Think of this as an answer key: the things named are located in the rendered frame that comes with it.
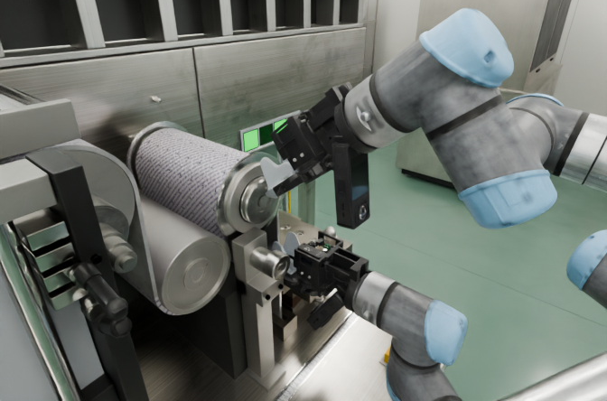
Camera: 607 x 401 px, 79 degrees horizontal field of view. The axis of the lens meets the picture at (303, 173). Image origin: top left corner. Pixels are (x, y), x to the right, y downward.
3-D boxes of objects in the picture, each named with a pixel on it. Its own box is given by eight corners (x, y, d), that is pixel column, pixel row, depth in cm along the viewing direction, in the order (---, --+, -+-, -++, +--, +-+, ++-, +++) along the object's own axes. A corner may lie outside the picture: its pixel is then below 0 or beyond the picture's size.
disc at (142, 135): (136, 206, 71) (118, 133, 64) (135, 205, 71) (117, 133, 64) (200, 179, 81) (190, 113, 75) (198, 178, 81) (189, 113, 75)
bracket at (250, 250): (270, 396, 65) (261, 256, 52) (245, 375, 69) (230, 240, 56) (288, 375, 69) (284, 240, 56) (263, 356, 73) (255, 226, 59)
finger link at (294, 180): (285, 179, 54) (325, 153, 48) (292, 189, 54) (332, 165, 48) (264, 190, 51) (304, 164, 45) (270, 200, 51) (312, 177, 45)
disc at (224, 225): (222, 258, 57) (211, 172, 50) (220, 257, 57) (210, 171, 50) (285, 217, 67) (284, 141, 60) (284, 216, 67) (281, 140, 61)
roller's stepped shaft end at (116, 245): (115, 290, 30) (106, 259, 29) (82, 261, 34) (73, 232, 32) (150, 270, 33) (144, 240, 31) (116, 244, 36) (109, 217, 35)
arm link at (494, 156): (577, 175, 37) (521, 80, 37) (555, 221, 29) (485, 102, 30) (501, 200, 43) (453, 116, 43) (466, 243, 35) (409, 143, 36)
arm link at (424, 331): (444, 385, 50) (456, 340, 46) (372, 342, 56) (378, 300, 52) (463, 346, 55) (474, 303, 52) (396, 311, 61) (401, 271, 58)
